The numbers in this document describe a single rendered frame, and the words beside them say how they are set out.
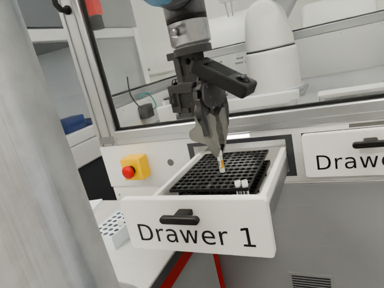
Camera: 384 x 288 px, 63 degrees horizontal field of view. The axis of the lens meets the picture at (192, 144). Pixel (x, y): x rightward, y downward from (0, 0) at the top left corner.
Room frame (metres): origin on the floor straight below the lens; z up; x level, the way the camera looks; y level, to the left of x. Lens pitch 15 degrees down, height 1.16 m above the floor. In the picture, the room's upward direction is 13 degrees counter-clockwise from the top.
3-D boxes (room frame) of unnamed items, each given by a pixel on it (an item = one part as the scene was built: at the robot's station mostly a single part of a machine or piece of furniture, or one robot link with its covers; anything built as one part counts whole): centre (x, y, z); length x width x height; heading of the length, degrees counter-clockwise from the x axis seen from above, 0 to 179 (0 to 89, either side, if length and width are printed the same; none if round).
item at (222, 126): (0.62, -0.05, 1.01); 0.06 x 0.03 x 0.09; 50
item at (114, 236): (0.76, 0.24, 0.78); 0.12 x 0.08 x 0.04; 150
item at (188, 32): (0.60, -0.04, 1.20); 0.08 x 0.08 x 0.05
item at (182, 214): (0.50, 0.04, 0.91); 0.07 x 0.04 x 0.01; 63
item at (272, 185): (0.71, -0.06, 0.86); 0.40 x 0.26 x 0.06; 153
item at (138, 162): (0.94, 0.19, 0.88); 0.07 x 0.05 x 0.07; 63
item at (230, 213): (0.52, 0.03, 0.87); 0.29 x 0.02 x 0.11; 63
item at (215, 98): (0.61, -0.03, 1.12); 0.09 x 0.08 x 0.12; 50
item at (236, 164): (0.70, -0.06, 0.87); 0.22 x 0.18 x 0.06; 153
